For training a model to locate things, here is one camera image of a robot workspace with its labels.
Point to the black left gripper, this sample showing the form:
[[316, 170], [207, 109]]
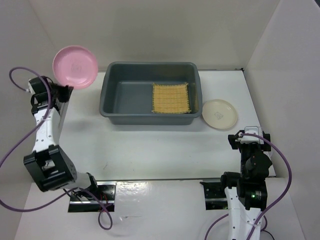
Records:
[[66, 90]]

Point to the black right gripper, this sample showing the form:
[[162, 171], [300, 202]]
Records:
[[232, 138]]

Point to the pink plate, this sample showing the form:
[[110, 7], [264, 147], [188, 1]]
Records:
[[75, 66]]

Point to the cream plate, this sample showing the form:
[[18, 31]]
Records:
[[219, 114]]

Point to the woven bamboo mat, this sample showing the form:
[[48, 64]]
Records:
[[170, 99]]

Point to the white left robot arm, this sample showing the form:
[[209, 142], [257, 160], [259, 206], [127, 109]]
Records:
[[48, 164]]

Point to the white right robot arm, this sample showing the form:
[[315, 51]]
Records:
[[246, 191]]

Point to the grey plastic bin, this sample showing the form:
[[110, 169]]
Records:
[[126, 96]]

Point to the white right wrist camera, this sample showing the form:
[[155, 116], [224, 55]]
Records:
[[250, 135]]

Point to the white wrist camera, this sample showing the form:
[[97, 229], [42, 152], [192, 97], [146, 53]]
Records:
[[28, 87], [250, 135]]

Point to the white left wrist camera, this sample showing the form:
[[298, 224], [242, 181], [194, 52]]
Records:
[[28, 87]]

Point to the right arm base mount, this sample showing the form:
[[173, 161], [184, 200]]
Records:
[[214, 197]]

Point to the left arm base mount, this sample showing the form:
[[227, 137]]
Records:
[[83, 203]]

